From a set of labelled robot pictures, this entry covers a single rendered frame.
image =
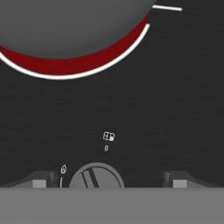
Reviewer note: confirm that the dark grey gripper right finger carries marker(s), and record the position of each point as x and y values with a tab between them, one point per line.
180	178

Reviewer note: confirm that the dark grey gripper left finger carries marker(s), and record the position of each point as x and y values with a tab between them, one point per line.
40	178

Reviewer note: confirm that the grey round stove knob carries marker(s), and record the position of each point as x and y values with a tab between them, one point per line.
102	175

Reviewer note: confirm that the black glass hob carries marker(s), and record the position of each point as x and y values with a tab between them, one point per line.
163	96

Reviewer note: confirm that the grey round pan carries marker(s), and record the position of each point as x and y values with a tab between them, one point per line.
67	26

